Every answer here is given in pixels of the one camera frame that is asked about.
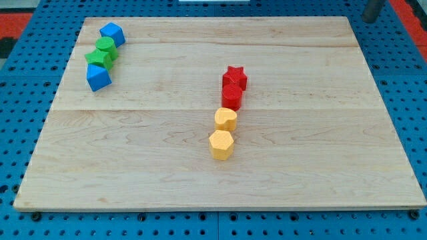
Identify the red cylinder block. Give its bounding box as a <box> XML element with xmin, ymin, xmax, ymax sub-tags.
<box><xmin>222</xmin><ymin>84</ymin><xmax>243</xmax><ymax>111</ymax></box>

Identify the red star block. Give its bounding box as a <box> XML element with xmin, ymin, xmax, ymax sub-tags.
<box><xmin>222</xmin><ymin>66</ymin><xmax>248</xmax><ymax>91</ymax></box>

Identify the yellow heart block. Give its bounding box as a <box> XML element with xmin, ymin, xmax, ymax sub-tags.
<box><xmin>214</xmin><ymin>107</ymin><xmax>238</xmax><ymax>131</ymax></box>

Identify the grey cylindrical robot tool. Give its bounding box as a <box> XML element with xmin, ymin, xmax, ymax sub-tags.
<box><xmin>361</xmin><ymin>0</ymin><xmax>386</xmax><ymax>23</ymax></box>

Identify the blue triangle block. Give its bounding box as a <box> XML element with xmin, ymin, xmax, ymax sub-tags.
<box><xmin>86</xmin><ymin>64</ymin><xmax>112</xmax><ymax>92</ymax></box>

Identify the wooden board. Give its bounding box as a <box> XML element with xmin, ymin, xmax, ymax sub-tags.
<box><xmin>14</xmin><ymin>17</ymin><xmax>426</xmax><ymax>213</ymax></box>

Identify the green star block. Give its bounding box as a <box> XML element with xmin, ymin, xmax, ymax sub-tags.
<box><xmin>85</xmin><ymin>49</ymin><xmax>113</xmax><ymax>70</ymax></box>

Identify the green cylinder block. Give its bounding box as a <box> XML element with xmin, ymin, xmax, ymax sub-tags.
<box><xmin>95</xmin><ymin>37</ymin><xmax>119</xmax><ymax>61</ymax></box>

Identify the yellow hexagon block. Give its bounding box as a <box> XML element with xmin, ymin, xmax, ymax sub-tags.
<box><xmin>209</xmin><ymin>130</ymin><xmax>234</xmax><ymax>161</ymax></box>

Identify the blue cube block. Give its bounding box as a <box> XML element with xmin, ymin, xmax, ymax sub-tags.
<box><xmin>99</xmin><ymin>22</ymin><xmax>126</xmax><ymax>47</ymax></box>

